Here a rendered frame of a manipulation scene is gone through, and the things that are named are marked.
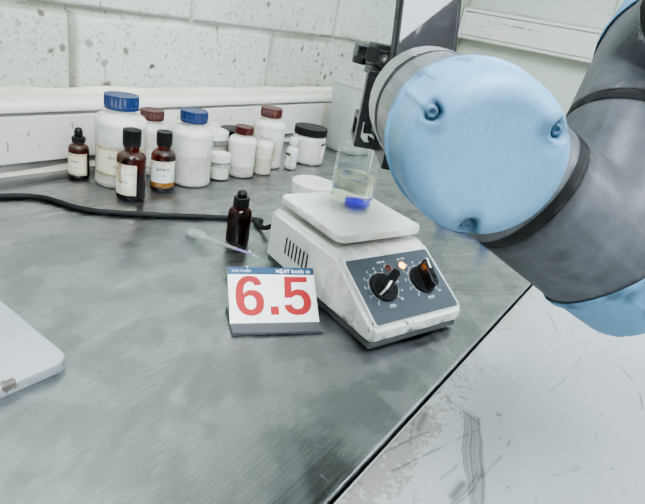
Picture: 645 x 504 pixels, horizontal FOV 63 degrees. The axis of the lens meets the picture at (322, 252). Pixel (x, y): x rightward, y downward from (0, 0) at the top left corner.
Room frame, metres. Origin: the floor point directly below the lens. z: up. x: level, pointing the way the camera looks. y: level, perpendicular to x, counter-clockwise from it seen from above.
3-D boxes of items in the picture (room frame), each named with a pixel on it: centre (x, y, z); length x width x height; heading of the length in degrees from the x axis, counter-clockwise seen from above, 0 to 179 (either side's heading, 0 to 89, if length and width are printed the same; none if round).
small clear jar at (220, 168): (0.85, 0.20, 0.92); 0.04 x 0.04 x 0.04
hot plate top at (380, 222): (0.57, -0.02, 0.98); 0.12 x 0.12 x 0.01; 40
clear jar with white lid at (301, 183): (0.67, 0.03, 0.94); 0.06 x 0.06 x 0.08
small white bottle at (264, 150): (0.92, 0.14, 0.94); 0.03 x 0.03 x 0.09
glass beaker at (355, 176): (0.58, -0.02, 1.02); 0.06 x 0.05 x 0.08; 107
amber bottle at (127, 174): (0.69, 0.28, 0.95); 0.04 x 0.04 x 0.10
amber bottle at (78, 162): (0.73, 0.38, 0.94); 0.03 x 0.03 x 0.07
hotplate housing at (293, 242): (0.55, -0.04, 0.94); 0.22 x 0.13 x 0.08; 40
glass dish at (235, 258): (0.52, 0.08, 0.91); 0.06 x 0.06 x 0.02
